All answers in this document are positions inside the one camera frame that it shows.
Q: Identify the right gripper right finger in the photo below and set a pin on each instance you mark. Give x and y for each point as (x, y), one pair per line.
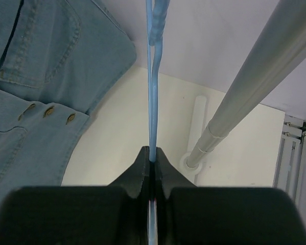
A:
(188, 214)

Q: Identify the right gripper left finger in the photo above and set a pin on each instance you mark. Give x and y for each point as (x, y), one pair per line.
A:
(112, 214)

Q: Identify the blue denim skirt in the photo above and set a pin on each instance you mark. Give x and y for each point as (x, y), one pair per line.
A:
(57, 61)

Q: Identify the blue hanger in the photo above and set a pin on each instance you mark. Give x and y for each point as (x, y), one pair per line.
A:
(156, 13)

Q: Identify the metal clothes rack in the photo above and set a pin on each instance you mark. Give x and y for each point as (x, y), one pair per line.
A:
(279, 49)

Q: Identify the aluminium side rail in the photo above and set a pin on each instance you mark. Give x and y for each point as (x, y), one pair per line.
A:
(291, 158)

